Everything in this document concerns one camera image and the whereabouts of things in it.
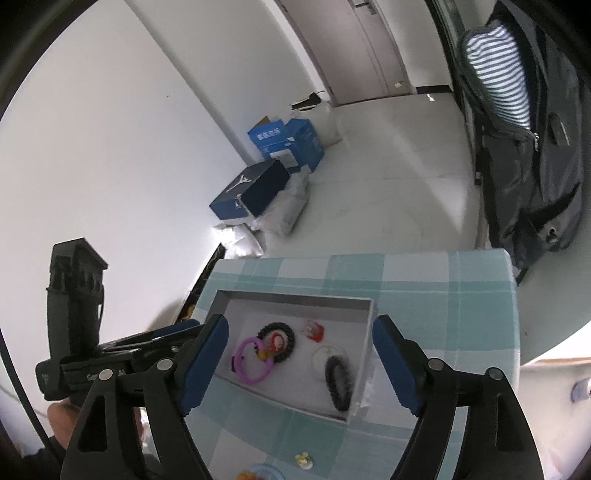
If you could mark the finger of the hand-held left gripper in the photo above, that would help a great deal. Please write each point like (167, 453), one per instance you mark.
(138, 346)
(178, 328)

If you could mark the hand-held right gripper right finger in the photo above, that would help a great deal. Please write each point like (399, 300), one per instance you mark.
(397, 369)

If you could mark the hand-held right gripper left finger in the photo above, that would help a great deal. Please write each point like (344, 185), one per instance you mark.
(203, 364)

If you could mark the black toy tire with hub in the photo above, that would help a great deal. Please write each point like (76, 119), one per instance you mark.
(288, 344)

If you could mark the red transparent hair clip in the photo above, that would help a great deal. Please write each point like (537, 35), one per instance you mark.
(314, 331)

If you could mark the grey cardboard box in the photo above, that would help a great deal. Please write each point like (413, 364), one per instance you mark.
(295, 304)

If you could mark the small yellow white toy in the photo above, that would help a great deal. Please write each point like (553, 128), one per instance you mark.
(304, 461)

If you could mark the person's left forearm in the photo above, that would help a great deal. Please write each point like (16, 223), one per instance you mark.
(44, 466)

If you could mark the person's left hand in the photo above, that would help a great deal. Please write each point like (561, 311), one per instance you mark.
(62, 424)

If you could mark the teal checkered tablecloth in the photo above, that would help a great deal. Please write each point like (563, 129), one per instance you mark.
(415, 286)

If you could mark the white parcel bag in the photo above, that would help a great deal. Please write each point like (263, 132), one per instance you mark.
(240, 242)

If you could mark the dark blue shoe box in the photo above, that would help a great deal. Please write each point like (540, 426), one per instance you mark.
(244, 194)

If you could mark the clear plastic bags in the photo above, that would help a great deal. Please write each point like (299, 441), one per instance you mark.
(286, 207)

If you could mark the blue cardboard box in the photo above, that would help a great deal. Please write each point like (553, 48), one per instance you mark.
(281, 143)

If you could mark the black backpack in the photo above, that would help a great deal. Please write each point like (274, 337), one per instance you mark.
(531, 194)

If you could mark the white plastic container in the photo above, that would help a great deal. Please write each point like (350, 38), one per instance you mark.
(330, 124)

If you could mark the striped shirt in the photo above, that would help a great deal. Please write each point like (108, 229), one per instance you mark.
(498, 74)

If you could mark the grey door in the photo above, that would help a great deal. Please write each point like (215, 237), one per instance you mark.
(351, 50)

